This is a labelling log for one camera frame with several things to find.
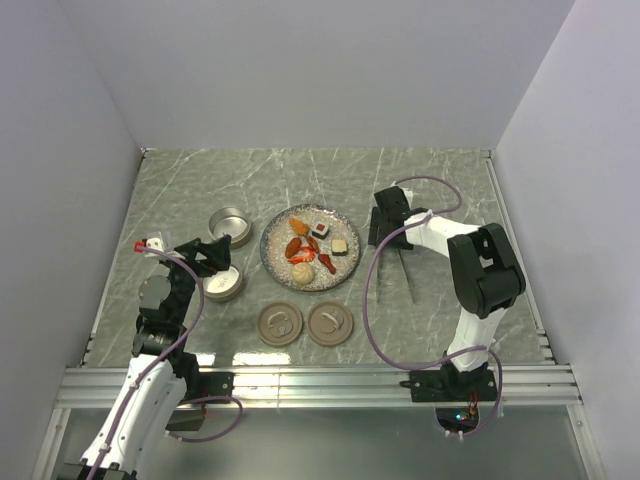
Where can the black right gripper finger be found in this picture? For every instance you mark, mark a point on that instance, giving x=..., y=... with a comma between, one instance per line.
x=377, y=227
x=406, y=238

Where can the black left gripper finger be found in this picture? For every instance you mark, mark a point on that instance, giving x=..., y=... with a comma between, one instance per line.
x=221, y=257
x=222, y=242

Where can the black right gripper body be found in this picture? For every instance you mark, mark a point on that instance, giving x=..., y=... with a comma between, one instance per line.
x=386, y=221

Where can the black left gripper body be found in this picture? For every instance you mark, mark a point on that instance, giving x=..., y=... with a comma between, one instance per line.
x=201, y=267

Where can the metal serving tongs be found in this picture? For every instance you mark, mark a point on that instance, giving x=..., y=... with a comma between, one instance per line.
x=392, y=277

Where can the red sushi roll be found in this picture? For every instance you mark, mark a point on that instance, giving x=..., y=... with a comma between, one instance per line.
x=320, y=230

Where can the red chicken drumstick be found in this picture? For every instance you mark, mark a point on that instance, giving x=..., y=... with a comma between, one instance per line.
x=325, y=260

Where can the white steamed bun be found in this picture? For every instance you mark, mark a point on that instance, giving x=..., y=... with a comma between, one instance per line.
x=302, y=273

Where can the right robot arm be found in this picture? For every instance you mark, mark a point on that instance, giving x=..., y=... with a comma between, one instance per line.
x=487, y=279

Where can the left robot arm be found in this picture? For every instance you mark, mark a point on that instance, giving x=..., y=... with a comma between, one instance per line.
x=160, y=376

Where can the far steel lunch tin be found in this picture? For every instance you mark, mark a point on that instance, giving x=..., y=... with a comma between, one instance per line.
x=231, y=221

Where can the steel lunch tin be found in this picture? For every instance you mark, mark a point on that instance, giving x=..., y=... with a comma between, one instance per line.
x=224, y=286
x=231, y=221

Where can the near steel lunch tin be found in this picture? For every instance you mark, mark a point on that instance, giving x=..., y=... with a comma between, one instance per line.
x=224, y=286

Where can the brown fried oval piece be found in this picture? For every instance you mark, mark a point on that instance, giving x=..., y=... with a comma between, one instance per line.
x=293, y=247

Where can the speckled ceramic plate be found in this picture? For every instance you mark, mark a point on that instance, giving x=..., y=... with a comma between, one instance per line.
x=278, y=233

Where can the red shrimp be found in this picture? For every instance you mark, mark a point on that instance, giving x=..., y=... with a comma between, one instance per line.
x=304, y=255

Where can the left brown lid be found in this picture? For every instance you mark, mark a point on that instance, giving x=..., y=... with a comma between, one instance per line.
x=279, y=324

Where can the brown lid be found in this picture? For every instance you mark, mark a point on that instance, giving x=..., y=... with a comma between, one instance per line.
x=329, y=324
x=279, y=324

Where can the right brown lid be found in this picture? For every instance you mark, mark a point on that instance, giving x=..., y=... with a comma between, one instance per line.
x=329, y=324

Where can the circuit board with led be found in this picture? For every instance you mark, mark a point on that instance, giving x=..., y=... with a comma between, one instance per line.
x=457, y=421

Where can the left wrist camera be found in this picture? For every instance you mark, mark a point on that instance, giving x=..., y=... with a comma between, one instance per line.
x=149, y=246

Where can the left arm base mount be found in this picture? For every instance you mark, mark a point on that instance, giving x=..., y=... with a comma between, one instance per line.
x=218, y=385

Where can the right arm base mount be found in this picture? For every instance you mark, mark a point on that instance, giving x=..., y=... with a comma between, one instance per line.
x=448, y=385

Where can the aluminium frame rail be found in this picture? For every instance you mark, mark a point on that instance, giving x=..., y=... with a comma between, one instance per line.
x=341, y=386

